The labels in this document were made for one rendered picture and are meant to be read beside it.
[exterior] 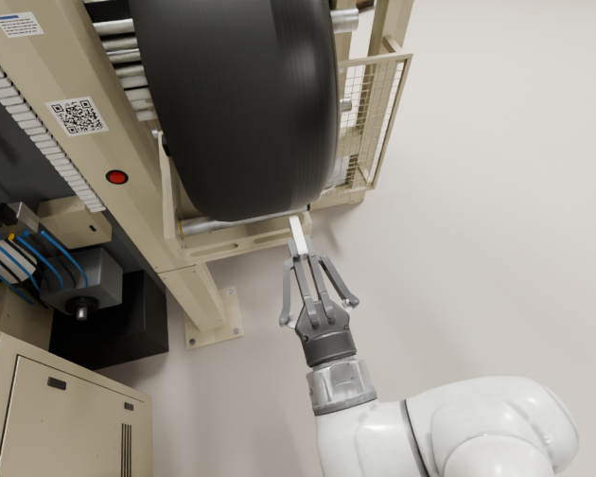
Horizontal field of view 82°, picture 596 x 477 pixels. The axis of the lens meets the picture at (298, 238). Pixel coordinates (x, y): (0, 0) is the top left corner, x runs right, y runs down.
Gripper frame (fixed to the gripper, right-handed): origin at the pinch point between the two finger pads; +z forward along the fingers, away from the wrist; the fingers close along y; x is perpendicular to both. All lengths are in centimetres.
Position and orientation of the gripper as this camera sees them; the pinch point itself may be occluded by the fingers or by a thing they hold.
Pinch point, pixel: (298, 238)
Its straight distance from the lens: 57.2
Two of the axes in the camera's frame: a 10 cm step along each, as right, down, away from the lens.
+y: -9.7, 2.1, -1.4
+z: -2.5, -8.8, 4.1
